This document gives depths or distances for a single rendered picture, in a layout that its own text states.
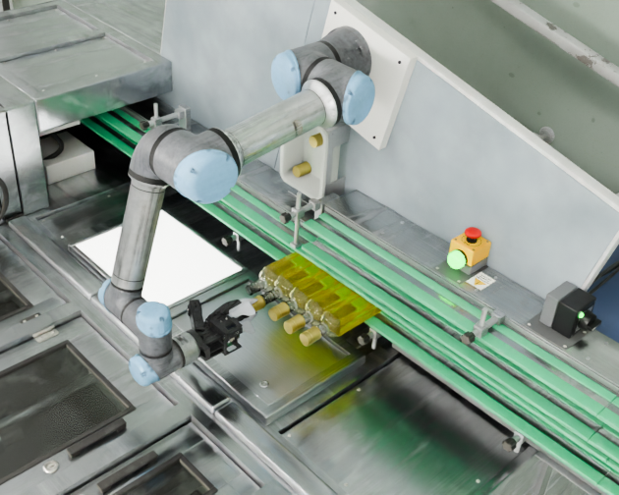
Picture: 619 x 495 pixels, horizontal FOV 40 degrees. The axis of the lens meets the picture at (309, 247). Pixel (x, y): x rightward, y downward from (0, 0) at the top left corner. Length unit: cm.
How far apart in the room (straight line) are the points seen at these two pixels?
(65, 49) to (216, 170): 140
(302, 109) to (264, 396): 70
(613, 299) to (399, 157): 62
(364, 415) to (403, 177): 61
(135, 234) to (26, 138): 88
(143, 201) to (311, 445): 69
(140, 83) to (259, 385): 116
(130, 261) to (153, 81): 106
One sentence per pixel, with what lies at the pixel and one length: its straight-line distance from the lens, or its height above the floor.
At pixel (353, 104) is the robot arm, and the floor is 98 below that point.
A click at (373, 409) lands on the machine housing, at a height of 107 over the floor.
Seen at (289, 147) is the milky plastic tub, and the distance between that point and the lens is 238.
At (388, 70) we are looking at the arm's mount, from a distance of 209.
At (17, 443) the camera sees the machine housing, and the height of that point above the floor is 178.
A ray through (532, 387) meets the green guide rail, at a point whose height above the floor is 93.
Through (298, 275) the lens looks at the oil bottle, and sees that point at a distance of 219.
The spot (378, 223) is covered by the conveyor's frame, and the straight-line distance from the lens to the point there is 219.
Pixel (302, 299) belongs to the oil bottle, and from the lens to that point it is 213.
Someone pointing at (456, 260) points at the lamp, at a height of 85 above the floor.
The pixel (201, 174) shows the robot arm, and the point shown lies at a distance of 168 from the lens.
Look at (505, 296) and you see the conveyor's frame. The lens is 202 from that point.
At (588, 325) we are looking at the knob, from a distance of 193.
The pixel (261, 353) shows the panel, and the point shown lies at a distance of 219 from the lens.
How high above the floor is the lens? 225
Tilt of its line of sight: 35 degrees down
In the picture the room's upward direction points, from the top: 117 degrees counter-clockwise
